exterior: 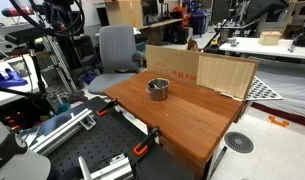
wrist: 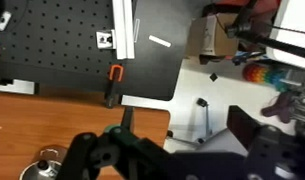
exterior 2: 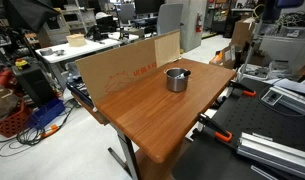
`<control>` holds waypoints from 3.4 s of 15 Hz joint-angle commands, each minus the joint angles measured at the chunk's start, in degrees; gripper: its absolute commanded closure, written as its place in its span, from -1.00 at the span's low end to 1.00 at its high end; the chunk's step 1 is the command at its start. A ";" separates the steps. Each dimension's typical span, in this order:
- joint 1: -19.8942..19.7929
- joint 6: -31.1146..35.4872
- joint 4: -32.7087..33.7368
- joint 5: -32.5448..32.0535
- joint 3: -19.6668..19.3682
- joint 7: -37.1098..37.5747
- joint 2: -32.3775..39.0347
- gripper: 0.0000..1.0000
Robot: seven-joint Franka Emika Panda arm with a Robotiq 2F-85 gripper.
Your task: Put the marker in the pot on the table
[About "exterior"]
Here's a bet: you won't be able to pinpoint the stainless steel pot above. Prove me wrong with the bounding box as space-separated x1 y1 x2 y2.
146 78 170 102

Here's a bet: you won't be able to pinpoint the brown cardboard sheet red print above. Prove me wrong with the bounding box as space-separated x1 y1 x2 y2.
145 44 201 84

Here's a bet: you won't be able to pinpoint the black orange bar clamp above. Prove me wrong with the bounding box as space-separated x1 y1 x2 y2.
133 126 161 157
96 98 119 117

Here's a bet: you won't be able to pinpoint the grey office chair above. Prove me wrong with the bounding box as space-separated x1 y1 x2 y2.
87 24 142 96

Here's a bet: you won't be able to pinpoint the wooden desk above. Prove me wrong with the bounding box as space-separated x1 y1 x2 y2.
143 18 184 46

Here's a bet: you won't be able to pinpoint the black perforated breadboard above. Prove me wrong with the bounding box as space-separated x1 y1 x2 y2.
21 96 195 180

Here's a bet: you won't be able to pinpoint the light plywood panel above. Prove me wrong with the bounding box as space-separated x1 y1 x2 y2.
195 54 260 102

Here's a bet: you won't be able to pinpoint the large cardboard box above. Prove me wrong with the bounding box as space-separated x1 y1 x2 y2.
104 0 145 30

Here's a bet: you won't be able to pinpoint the blue storage bins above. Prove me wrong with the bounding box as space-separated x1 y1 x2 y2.
190 9 210 36

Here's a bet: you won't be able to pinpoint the teal cup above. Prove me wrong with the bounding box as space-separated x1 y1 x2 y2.
56 94 72 114

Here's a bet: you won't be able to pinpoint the small grey metal part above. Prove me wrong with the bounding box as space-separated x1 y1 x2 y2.
226 36 240 47

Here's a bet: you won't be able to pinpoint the round metal floor drain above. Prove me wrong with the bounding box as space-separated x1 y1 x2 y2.
223 131 255 155

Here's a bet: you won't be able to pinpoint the dotted calibration board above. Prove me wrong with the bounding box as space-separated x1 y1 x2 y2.
246 75 284 102

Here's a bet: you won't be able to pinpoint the white table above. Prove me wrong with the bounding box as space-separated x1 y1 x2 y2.
218 36 305 61

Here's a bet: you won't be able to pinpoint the small wooden box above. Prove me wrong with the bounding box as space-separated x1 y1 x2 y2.
257 30 282 47

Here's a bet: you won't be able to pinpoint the grey padded mat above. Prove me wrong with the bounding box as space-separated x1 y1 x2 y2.
251 57 305 120

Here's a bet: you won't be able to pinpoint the blue plastic object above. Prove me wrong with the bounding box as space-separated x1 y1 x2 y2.
0 62 29 90

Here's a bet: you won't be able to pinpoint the red cylinder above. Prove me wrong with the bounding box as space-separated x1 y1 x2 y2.
0 6 36 18

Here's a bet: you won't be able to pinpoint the black bag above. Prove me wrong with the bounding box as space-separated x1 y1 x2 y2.
291 25 305 48

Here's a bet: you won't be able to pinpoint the short aluminium extrusion bracket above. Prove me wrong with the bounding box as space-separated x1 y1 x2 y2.
78 154 135 180

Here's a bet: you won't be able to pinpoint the long aluminium extrusion rail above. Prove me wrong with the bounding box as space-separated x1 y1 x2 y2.
19 108 97 156

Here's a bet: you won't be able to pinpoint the black cable bundle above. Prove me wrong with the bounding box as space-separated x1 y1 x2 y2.
8 0 87 38

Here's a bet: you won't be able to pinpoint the orange floor bracket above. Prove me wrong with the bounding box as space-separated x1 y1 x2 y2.
268 115 290 128

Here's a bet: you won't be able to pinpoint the black camera on tripod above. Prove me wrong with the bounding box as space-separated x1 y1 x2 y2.
4 26 57 101

